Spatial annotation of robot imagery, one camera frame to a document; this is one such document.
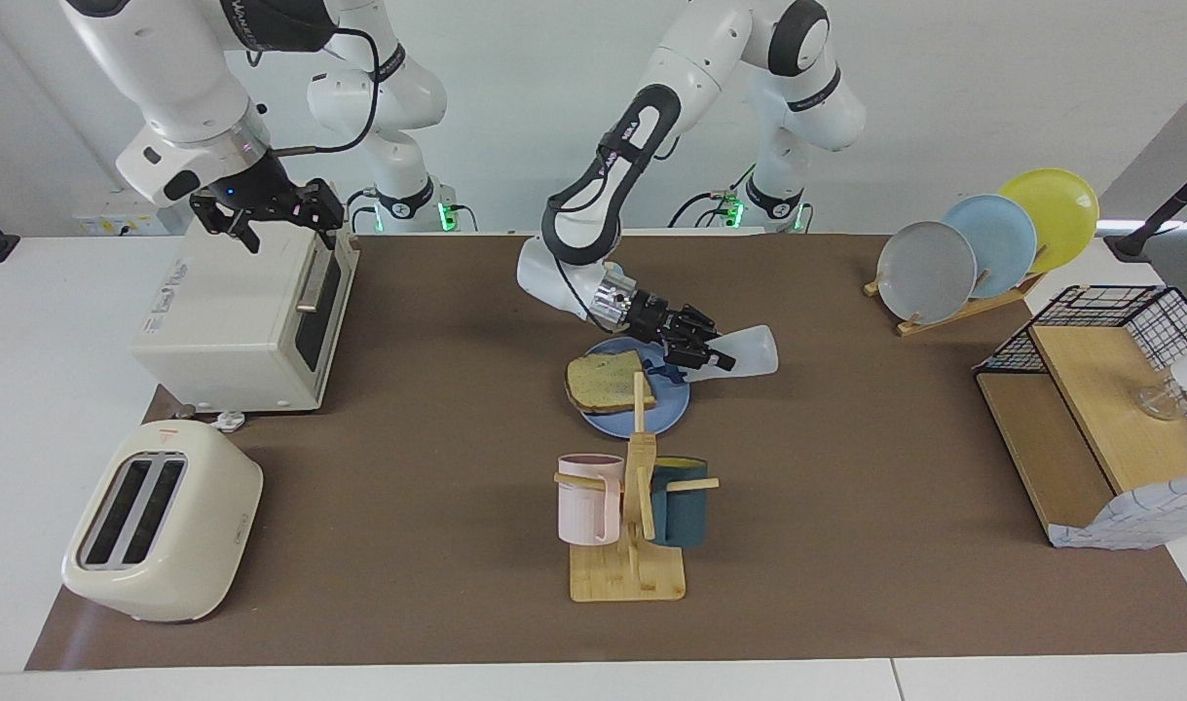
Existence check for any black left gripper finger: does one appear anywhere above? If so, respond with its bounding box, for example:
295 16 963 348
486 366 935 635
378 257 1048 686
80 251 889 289
671 304 721 342
663 336 736 372

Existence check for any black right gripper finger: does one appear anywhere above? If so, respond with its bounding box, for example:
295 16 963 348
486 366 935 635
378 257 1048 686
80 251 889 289
189 193 263 254
296 178 347 252

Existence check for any squeeze bottle with blue cap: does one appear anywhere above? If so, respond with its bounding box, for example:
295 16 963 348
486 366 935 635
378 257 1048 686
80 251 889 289
642 324 779 383

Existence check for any bread slice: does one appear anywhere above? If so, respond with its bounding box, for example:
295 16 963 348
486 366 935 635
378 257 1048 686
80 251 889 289
564 350 658 417

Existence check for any grey plate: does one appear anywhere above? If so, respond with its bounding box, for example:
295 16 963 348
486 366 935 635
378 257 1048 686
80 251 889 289
876 221 979 325

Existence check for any wooden plate rack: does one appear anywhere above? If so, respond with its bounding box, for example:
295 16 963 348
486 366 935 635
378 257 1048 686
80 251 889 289
864 243 1050 338

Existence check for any light blue plate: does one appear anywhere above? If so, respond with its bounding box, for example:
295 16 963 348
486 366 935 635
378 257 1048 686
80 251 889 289
942 194 1039 299

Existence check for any yellow plate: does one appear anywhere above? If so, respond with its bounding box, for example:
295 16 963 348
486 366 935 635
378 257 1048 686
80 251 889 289
998 167 1100 276

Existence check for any white toaster oven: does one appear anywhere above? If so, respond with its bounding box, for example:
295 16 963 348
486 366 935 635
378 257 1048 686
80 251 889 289
130 179 360 414

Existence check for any dark teal mug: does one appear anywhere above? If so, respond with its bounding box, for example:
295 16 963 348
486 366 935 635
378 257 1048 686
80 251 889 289
649 457 710 548

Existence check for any pink mug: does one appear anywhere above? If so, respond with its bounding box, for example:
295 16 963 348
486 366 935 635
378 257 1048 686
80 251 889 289
557 454 626 546

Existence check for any wooden mug tree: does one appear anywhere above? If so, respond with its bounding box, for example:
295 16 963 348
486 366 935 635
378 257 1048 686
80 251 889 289
554 371 721 603

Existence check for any cream toaster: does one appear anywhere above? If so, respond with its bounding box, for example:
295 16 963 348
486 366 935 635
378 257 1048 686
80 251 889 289
61 403 264 624

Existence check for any brown table mat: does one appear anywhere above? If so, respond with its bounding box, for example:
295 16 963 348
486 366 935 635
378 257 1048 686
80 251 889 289
25 232 1187 671

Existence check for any wooden shelf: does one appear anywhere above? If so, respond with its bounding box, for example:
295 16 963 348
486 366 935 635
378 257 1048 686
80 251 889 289
975 323 1187 548

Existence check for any clear glass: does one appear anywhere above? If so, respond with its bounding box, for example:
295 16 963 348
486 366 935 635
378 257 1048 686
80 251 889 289
1134 378 1187 422

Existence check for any white patterned cloth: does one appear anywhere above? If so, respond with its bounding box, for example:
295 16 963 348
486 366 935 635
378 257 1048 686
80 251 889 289
1048 475 1187 552

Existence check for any white wall outlet box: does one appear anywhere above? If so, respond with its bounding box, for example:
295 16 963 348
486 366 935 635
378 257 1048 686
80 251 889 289
72 188 170 237

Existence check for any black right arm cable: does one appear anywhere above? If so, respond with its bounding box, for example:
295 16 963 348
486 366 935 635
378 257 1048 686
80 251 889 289
262 24 380 157

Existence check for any black wire basket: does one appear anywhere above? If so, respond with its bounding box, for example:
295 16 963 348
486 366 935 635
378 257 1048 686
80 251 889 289
973 284 1187 459

